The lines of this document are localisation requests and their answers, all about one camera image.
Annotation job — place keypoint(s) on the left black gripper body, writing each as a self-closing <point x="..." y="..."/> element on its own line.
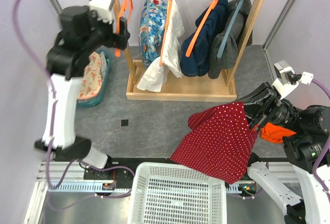
<point x="118" y="40"/>

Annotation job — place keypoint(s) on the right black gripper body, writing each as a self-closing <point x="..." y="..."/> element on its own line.
<point x="261" y="110"/>

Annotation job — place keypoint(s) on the orange plastic hanger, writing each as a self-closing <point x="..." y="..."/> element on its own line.
<point x="125" y="11"/>

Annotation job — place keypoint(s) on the red polka dot skirt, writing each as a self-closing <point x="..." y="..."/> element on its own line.
<point x="219" y="144"/>

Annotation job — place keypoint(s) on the white plastic basket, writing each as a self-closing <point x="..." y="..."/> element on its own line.
<point x="188" y="196"/>

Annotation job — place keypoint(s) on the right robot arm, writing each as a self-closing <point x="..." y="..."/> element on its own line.
<point x="307" y="150"/>

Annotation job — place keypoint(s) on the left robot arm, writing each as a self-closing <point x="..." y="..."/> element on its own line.
<point x="83" y="30"/>

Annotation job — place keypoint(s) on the orange hanger with white shirt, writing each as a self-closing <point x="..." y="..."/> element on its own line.
<point x="169" y="7"/>

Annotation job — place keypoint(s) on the grey metal hanger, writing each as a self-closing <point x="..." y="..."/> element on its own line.
<point x="147" y="21"/>

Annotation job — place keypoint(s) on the blue grey hanger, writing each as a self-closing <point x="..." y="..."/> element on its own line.
<point x="229" y="28"/>

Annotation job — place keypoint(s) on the teal plastic tray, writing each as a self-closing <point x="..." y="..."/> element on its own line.
<point x="105" y="70"/>

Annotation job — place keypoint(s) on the orange cloth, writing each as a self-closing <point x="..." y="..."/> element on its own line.
<point x="275" y="134"/>

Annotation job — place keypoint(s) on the blue floral garment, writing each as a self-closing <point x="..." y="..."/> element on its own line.
<point x="157" y="22"/>

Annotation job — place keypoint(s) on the floral oven mitt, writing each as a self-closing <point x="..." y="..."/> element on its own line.
<point x="92" y="80"/>

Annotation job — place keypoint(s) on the white shirt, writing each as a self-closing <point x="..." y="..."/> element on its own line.
<point x="157" y="73"/>

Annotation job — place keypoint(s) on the grey dotted garment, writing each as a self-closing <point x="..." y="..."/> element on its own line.
<point x="230" y="54"/>

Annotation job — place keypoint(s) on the wooden clothes rack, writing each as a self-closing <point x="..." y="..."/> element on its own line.
<point x="198" y="89"/>

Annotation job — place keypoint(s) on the dark blue denim garment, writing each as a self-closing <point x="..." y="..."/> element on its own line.
<point x="197" y="64"/>

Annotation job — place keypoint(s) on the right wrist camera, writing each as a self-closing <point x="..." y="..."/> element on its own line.
<point x="286" y="79"/>

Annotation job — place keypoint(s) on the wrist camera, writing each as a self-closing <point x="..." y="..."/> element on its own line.
<point x="103" y="4"/>
<point x="286" y="79"/>

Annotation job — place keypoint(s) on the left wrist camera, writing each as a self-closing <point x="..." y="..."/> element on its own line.
<point x="103" y="4"/>

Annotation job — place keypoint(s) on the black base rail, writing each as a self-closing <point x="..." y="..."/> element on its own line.
<point x="123" y="175"/>

